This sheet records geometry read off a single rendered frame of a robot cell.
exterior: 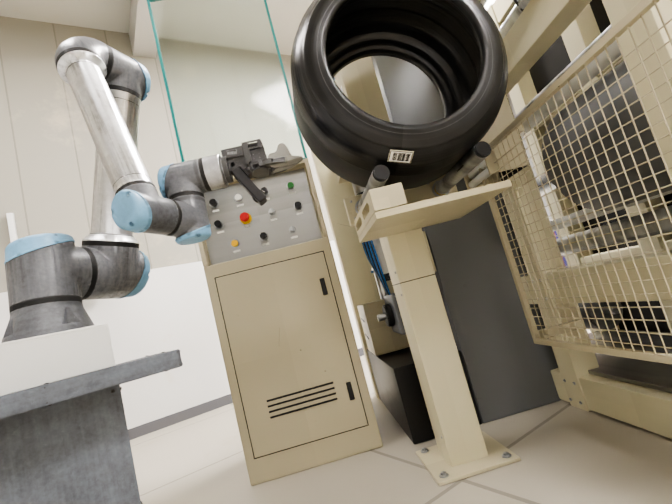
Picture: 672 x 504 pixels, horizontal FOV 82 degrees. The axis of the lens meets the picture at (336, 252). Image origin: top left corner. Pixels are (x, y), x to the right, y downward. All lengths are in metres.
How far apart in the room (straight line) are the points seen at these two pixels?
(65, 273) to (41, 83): 3.30
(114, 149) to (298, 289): 0.92
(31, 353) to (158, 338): 2.61
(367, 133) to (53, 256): 0.84
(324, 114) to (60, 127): 3.34
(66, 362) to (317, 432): 1.00
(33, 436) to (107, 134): 0.68
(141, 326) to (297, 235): 2.18
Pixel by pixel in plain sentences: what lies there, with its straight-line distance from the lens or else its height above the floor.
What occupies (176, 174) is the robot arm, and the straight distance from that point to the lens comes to 1.10.
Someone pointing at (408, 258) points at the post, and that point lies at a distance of 1.36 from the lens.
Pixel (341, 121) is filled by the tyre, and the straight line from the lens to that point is 1.02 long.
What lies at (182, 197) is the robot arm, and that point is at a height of 0.97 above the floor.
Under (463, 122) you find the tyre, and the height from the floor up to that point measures 0.97.
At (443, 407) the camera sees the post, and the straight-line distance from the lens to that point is 1.41.
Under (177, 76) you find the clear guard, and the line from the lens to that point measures 2.10.
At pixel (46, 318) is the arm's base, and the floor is 0.75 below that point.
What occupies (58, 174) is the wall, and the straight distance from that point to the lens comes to 3.98.
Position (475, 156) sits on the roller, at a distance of 1.12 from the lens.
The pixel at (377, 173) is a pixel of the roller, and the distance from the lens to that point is 1.01.
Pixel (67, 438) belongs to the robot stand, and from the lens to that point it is 1.11.
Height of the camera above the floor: 0.61
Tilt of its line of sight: 7 degrees up
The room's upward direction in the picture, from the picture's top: 15 degrees counter-clockwise
